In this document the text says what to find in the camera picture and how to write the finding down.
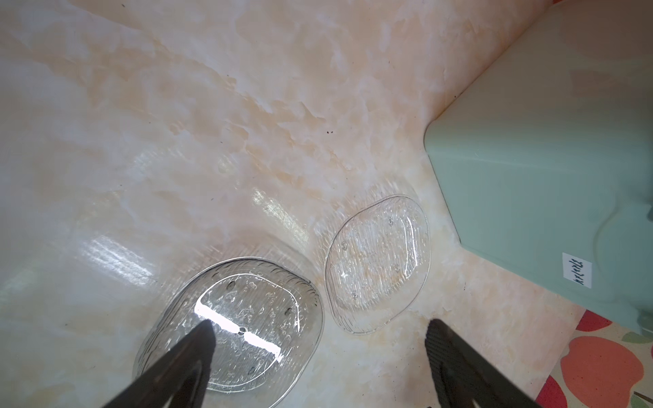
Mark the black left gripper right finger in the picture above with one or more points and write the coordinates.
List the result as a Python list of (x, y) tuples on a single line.
[(463, 377)]

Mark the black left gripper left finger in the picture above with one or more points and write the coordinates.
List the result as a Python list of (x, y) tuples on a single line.
[(178, 379)]

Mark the grey glass plate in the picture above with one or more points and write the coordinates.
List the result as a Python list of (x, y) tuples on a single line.
[(267, 323)]

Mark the clear glass plate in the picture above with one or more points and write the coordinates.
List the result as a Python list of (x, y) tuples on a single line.
[(377, 264)]

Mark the light green plastic bin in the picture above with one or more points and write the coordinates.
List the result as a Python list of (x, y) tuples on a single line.
[(545, 160)]

